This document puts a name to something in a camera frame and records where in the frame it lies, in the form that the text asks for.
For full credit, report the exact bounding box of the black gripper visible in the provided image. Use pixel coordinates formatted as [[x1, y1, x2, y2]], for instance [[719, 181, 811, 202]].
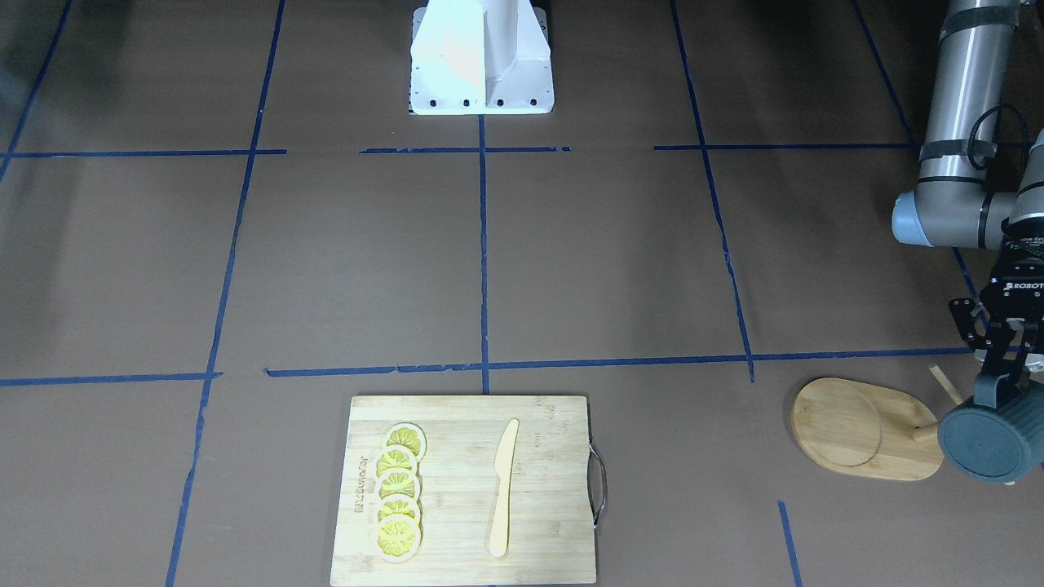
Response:
[[948, 236, 1043, 389]]

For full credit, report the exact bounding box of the dark teal mug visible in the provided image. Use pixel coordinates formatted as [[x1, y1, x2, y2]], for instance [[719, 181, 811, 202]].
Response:
[[938, 373, 1043, 484]]

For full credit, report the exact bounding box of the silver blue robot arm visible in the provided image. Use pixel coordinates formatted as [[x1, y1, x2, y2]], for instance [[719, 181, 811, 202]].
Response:
[[891, 1, 1042, 373]]

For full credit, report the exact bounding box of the wooden cup storage rack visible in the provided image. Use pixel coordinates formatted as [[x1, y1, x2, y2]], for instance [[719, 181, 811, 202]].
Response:
[[791, 367, 973, 482]]

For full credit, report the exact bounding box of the bamboo cutting board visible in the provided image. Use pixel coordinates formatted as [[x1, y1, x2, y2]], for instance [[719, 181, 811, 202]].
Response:
[[330, 395, 598, 586]]

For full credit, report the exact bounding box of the yellow plastic knife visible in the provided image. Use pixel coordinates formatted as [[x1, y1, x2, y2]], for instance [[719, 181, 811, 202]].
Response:
[[487, 417, 520, 558]]

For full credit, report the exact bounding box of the lemon slice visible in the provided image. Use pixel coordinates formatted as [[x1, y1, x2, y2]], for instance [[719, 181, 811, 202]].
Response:
[[375, 514, 422, 563], [374, 444, 420, 479], [384, 422, 427, 461], [377, 493, 422, 527], [375, 467, 422, 501]]

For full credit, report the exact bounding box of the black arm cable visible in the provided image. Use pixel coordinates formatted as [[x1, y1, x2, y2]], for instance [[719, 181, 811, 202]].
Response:
[[967, 102, 1030, 172]]

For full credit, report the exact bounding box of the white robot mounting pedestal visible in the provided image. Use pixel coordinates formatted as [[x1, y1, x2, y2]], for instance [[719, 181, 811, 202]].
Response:
[[408, 1, 555, 116]]

